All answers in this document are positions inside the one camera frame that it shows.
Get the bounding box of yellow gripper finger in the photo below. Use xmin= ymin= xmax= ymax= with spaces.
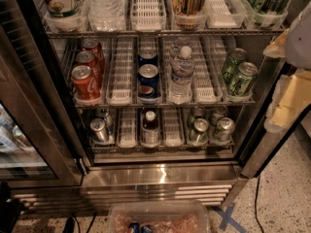
xmin=264 ymin=69 xmax=311 ymax=133
xmin=263 ymin=29 xmax=290 ymax=58

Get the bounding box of red coke can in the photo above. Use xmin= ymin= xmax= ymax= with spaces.
xmin=76 ymin=50 xmax=102 ymax=85
xmin=81 ymin=38 xmax=105 ymax=73
xmin=71 ymin=65 xmax=100 ymax=100

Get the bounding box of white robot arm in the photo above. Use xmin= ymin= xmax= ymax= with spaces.
xmin=263 ymin=2 xmax=311 ymax=133

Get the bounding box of rear green soda can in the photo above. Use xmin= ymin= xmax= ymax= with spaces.
xmin=222 ymin=48 xmax=248 ymax=84

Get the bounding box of green soda can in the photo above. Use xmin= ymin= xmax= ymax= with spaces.
xmin=227 ymin=62 xmax=258 ymax=96
xmin=222 ymin=48 xmax=248 ymax=84

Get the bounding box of front green soda can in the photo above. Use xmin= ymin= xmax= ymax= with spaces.
xmin=227 ymin=62 xmax=258 ymax=96

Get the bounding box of silver can bottom front right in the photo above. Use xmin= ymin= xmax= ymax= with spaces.
xmin=213 ymin=117 xmax=235 ymax=142

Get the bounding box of stainless steel fridge base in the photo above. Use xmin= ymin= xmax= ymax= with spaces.
xmin=13 ymin=162 xmax=248 ymax=214

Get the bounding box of rear blue pepsi can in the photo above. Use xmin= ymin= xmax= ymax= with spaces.
xmin=138 ymin=48 xmax=157 ymax=66

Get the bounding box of blue pepsi can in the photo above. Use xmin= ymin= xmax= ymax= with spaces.
xmin=138 ymin=64 xmax=159 ymax=98
xmin=138 ymin=48 xmax=157 ymax=66

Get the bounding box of front blue pepsi can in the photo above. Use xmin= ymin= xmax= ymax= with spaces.
xmin=138 ymin=64 xmax=159 ymax=98

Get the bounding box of white empty tray middle shelf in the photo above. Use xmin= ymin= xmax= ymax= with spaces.
xmin=106 ymin=38 xmax=133 ymax=106

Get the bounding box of large water bottle top shelf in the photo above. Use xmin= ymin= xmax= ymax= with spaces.
xmin=87 ymin=0 xmax=125 ymax=31

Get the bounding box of silver can bottom shelf rear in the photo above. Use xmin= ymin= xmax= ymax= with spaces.
xmin=95 ymin=109 xmax=114 ymax=135

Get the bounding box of silver can shelf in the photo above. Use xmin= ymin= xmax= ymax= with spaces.
xmin=90 ymin=118 xmax=109 ymax=142
xmin=95 ymin=109 xmax=114 ymax=135

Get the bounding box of silver can bottom shelf front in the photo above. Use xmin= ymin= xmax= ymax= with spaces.
xmin=90 ymin=118 xmax=109 ymax=142

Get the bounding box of glass fridge door left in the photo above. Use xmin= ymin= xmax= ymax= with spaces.
xmin=0 ymin=0 xmax=83 ymax=189

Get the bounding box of rear clear water bottle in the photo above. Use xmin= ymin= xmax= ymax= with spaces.
xmin=169 ymin=37 xmax=190 ymax=58

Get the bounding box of clear water bottle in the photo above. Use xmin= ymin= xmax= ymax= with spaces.
xmin=169 ymin=37 xmax=190 ymax=58
xmin=170 ymin=46 xmax=194 ymax=104

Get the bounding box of front clear water bottle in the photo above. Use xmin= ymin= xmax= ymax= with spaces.
xmin=170 ymin=46 xmax=194 ymax=104

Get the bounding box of dark bottle white cap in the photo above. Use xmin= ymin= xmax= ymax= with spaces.
xmin=143 ymin=111 xmax=159 ymax=145

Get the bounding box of clear plastic bin on floor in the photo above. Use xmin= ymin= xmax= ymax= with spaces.
xmin=107 ymin=200 xmax=210 ymax=233

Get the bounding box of black cable on floor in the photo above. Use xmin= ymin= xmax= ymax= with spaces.
xmin=254 ymin=175 xmax=262 ymax=233

